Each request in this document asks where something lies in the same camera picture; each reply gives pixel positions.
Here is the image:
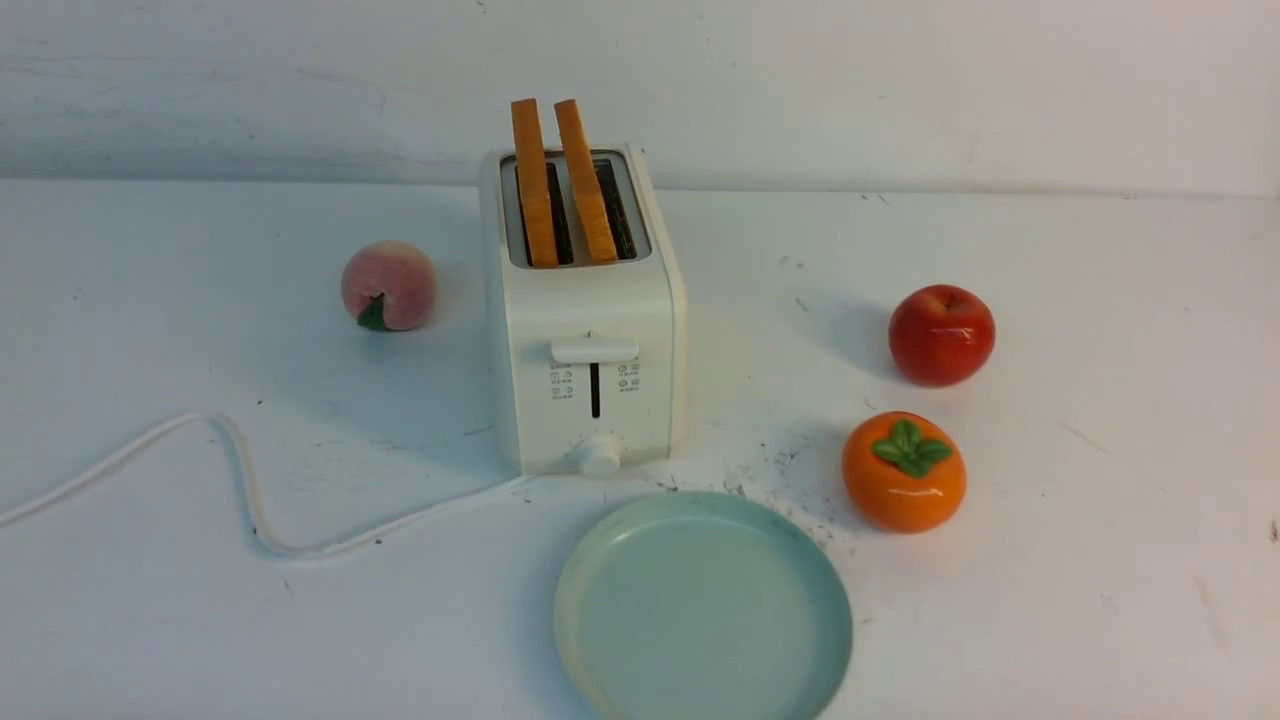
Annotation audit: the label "red apple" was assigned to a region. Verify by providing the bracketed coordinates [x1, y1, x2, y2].
[887, 284, 996, 388]

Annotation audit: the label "white two-slot toaster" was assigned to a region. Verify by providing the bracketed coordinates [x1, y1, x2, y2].
[479, 143, 689, 478]

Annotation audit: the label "orange persimmon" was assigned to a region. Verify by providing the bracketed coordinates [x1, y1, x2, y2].
[840, 411, 968, 534]

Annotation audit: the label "toast slice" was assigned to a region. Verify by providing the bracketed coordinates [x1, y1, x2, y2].
[554, 99, 620, 265]
[509, 97, 559, 269]

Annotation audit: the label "white power cord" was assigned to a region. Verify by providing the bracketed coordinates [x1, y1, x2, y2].
[0, 411, 541, 559]

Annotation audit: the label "pink peach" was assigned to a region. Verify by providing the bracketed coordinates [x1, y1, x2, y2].
[340, 241, 438, 332]

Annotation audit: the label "light green plate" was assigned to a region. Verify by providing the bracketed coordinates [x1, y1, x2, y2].
[553, 492, 854, 719]

